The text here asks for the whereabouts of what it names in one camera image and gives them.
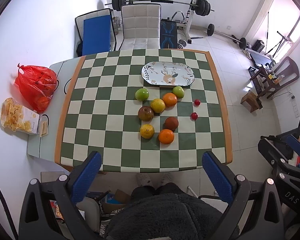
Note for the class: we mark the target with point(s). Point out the dark wooden chair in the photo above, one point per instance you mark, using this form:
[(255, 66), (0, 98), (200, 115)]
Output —
[(269, 78)]

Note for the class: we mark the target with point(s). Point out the chips snack box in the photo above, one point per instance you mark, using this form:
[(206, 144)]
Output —
[(18, 117)]

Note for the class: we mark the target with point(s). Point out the cherry tomato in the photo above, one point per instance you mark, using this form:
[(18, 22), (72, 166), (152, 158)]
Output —
[(197, 102), (194, 116)]

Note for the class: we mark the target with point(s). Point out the yellow lemon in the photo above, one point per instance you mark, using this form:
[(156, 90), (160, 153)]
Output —
[(147, 131)]

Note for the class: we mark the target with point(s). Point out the green apple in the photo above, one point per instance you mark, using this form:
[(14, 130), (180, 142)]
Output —
[(142, 94), (178, 91)]

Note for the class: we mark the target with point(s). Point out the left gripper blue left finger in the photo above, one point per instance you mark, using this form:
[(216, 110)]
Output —
[(37, 220)]

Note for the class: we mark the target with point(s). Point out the floral deer oval plate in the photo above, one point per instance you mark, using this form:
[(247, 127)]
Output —
[(167, 74)]

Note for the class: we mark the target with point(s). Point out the red plastic bag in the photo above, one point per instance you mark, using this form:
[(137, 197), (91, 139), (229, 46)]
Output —
[(37, 85)]

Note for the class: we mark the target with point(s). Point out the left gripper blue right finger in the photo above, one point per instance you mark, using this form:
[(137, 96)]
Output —
[(265, 220)]

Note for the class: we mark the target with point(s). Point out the white quilted chair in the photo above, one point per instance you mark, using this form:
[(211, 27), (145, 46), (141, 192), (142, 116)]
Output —
[(141, 26)]

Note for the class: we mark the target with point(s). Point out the floor barbell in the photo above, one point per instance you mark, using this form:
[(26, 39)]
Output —
[(242, 41)]

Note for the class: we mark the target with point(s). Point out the cherry tomato lower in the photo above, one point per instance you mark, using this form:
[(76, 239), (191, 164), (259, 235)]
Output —
[(194, 116)]

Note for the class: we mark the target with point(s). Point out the small wooden stool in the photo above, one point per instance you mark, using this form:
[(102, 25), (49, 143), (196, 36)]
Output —
[(252, 100)]

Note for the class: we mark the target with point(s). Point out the black blue weight bench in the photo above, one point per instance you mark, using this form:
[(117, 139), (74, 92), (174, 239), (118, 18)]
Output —
[(168, 34)]

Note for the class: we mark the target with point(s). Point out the yellow orange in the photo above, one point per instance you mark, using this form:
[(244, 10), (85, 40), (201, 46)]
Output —
[(158, 105)]

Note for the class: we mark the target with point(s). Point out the green white checkered tablecloth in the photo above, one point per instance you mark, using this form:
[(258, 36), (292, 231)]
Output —
[(100, 113)]

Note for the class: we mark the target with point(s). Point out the cherry tomato upper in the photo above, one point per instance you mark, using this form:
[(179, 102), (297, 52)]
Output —
[(197, 102)]

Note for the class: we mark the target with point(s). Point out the person dark fleece clothing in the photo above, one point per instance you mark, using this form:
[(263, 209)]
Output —
[(166, 212)]

